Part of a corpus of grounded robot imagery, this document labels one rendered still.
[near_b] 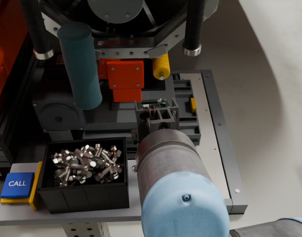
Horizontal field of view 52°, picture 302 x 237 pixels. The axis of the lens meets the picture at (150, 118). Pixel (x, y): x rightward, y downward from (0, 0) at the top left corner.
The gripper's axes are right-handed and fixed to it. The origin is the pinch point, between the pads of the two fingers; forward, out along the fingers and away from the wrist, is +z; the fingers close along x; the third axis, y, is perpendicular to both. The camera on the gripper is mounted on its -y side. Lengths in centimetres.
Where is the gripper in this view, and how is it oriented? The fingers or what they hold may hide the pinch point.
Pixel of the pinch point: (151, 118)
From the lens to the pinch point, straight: 65.9
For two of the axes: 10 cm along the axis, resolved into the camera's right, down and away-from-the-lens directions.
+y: -0.5, -9.3, -3.7
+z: -1.1, -3.7, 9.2
